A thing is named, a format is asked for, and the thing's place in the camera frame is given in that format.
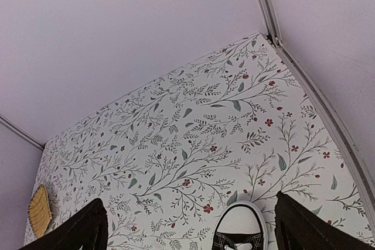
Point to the right rear aluminium frame post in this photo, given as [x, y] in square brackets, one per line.
[330, 43]

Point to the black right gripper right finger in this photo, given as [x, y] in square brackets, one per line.
[299, 228]

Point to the aluminium frame post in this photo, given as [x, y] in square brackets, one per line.
[330, 43]
[21, 133]

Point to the left rear aluminium frame post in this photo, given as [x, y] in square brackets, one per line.
[21, 133]

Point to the black white canvas sneaker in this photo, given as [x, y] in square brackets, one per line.
[241, 226]

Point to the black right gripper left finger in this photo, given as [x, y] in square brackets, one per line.
[87, 229]

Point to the yellow woven bamboo basket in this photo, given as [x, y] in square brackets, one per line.
[39, 213]

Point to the floral patterned table mat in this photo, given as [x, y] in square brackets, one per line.
[168, 158]

